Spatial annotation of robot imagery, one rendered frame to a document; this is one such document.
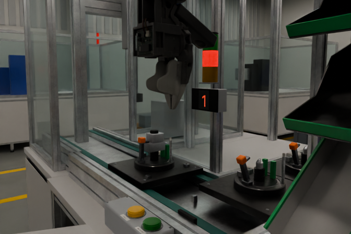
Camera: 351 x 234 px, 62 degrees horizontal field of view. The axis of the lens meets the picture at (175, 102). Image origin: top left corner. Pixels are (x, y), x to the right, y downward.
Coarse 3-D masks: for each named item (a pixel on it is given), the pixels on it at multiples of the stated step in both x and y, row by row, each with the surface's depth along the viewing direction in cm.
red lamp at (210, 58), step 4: (204, 52) 91; (208, 52) 90; (212, 52) 90; (216, 52) 91; (204, 56) 91; (208, 56) 90; (212, 56) 90; (216, 56) 91; (204, 60) 91; (208, 60) 91; (212, 60) 90; (216, 60) 91; (204, 64) 92; (208, 64) 91; (212, 64) 91; (216, 64) 91
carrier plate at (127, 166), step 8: (128, 160) 107; (176, 160) 107; (112, 168) 101; (120, 168) 98; (128, 168) 98; (176, 168) 98; (184, 168) 98; (192, 168) 98; (200, 168) 98; (120, 176) 96; (128, 176) 91; (136, 176) 91; (144, 176) 91; (152, 176) 91; (160, 176) 91; (168, 176) 91; (176, 176) 92; (184, 176) 94; (136, 184) 87; (144, 184) 85; (152, 184) 87; (160, 184) 89
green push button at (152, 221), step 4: (144, 220) 63; (148, 220) 63; (152, 220) 63; (156, 220) 63; (160, 220) 63; (144, 224) 62; (148, 224) 61; (152, 224) 61; (156, 224) 61; (160, 224) 62; (144, 228) 61; (148, 228) 61; (152, 228) 61; (156, 228) 61
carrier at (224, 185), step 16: (272, 160) 83; (240, 176) 84; (256, 176) 81; (272, 176) 83; (208, 192) 81; (224, 192) 78; (240, 192) 78; (256, 192) 75; (272, 192) 75; (240, 208) 72; (256, 208) 69; (272, 208) 69
